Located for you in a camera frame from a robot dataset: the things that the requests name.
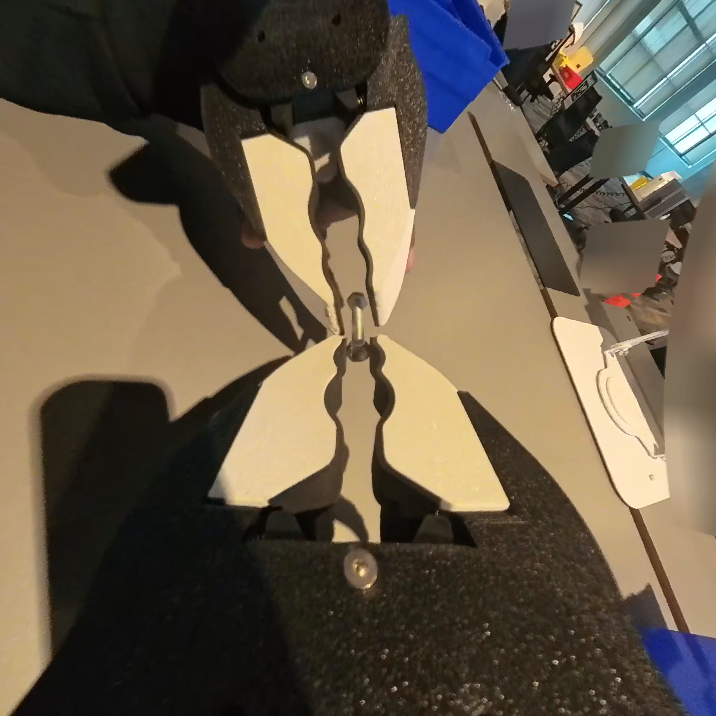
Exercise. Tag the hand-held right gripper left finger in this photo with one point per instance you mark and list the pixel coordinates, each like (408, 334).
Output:
(279, 436)

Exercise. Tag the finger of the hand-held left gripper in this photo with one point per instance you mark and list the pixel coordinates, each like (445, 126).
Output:
(386, 196)
(279, 196)

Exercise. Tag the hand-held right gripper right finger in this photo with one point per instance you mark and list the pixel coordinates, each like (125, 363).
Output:
(436, 442)

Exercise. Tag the steel bolt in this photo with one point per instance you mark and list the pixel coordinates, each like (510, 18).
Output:
(356, 335)

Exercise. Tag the blue storage bin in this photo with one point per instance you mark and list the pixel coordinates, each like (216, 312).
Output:
(447, 67)

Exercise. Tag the person's left forearm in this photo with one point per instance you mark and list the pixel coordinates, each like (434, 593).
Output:
(84, 45)

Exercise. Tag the person's left hand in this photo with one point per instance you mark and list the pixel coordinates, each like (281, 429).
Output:
(251, 239)

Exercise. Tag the black desk panel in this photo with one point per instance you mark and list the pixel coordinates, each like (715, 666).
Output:
(537, 224)

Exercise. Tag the yellow storage bin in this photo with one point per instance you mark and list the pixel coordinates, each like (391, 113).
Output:
(579, 59)
(639, 182)

